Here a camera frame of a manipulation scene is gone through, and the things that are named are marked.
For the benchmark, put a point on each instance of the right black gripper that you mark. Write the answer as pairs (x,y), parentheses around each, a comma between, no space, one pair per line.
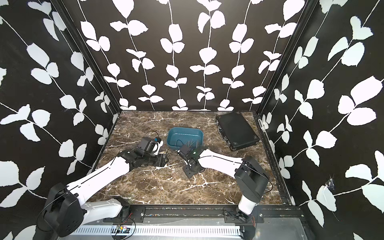
(187,172)

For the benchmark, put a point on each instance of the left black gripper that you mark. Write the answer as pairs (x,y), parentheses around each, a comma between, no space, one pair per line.
(161,160)

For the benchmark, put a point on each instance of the teal plastic storage box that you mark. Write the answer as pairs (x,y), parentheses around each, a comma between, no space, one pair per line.
(178,136)

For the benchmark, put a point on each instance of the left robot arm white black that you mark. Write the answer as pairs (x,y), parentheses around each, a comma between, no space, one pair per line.
(68,207)

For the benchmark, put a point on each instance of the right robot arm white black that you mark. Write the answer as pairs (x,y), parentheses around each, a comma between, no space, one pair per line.
(251,178)

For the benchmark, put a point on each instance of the nails heap inside box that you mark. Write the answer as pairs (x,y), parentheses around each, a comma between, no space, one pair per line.
(193,143)

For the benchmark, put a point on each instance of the black carrying case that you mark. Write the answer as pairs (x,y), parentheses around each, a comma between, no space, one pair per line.
(236,131)

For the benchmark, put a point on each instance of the white perforated strip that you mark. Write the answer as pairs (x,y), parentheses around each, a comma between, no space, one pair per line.
(166,231)

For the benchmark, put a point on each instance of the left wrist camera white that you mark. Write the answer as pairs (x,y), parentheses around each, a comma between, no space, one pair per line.
(148,146)

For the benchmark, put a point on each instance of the small circuit board with wires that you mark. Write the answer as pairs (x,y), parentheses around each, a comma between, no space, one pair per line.
(123,232)

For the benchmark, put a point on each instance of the black front rail base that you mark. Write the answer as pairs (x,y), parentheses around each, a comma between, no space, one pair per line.
(227,213)

